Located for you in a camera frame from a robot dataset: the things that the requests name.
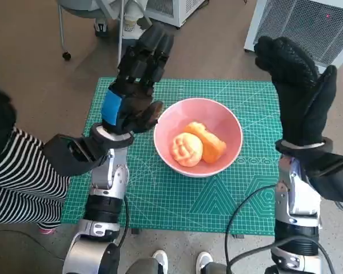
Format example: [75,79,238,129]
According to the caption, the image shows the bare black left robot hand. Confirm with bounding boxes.
[101,22,174,136]

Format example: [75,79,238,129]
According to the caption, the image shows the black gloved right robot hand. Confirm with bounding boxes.
[253,36,338,147]

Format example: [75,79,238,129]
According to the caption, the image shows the pink bowl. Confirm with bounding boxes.
[153,98,244,178]

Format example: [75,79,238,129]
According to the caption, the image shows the round scored toy bread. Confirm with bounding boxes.
[170,132,204,167]

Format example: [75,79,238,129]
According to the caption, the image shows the oblong toy bread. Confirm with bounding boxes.
[184,121,227,164]

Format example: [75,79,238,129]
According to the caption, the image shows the silver metal leg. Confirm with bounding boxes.
[117,0,127,66]

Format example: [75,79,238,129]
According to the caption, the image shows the large white mesh cabinet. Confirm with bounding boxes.
[244,0,343,67]

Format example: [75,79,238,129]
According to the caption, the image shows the person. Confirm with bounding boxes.
[94,0,149,38]
[125,250,228,274]
[0,82,71,235]

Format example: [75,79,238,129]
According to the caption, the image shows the green cutting mat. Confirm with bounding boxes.
[61,77,284,236]

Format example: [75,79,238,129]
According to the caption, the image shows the small white cabinet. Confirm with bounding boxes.
[145,0,206,29]

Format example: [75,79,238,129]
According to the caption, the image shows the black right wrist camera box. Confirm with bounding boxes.
[298,151,343,203]

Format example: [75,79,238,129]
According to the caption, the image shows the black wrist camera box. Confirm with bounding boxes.
[42,134,109,175]
[298,151,343,203]

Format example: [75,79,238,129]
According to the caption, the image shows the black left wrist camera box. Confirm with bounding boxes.
[42,134,109,175]

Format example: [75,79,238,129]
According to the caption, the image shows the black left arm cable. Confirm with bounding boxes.
[115,196,131,249]

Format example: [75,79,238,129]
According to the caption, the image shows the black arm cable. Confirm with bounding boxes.
[115,196,131,249]
[225,184,332,274]

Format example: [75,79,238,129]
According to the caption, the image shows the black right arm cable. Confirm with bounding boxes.
[225,184,332,274]

